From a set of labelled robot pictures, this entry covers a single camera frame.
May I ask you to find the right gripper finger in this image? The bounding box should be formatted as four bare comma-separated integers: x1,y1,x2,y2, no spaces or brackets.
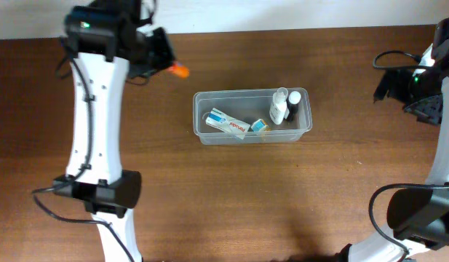
404,95,442,126
373,71,394,103

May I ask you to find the orange tablet tube white cap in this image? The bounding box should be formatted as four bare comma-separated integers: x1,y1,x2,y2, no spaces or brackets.
168,61,190,78

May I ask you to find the dark bottle white cap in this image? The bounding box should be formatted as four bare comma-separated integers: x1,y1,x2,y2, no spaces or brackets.
285,91,301,122

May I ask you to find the white green medicine box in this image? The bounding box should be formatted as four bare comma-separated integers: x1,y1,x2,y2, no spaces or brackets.
205,108,250,140

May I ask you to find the white spray bottle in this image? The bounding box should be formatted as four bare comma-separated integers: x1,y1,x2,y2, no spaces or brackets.
269,87,288,125

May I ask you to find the small jar gold lid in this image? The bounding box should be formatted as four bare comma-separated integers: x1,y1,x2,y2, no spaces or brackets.
251,119,271,132

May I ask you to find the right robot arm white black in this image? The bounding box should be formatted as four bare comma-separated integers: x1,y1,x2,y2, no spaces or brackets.
332,17,449,261

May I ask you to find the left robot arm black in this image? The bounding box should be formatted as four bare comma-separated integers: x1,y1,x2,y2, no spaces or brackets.
51,1,178,261

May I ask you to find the clear plastic container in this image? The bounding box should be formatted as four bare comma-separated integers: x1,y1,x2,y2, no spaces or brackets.
193,87,313,145

